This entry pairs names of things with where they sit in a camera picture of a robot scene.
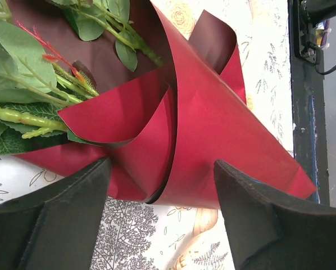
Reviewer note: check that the cream printed ribbon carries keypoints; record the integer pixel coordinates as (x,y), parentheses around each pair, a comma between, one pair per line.
(191,253)

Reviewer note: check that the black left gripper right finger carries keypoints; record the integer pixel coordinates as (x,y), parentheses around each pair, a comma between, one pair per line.
(270,229)

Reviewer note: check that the black table front rail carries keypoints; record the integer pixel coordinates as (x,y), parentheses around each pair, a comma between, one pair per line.
(308,111)

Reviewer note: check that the pink artificial flower bunch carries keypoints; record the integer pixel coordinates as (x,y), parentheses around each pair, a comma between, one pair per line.
(60,55)

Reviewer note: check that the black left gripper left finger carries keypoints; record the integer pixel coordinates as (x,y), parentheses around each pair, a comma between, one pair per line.
(55,227)

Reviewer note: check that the dark red wrapping paper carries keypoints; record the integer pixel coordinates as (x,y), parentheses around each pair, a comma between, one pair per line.
(163,128)

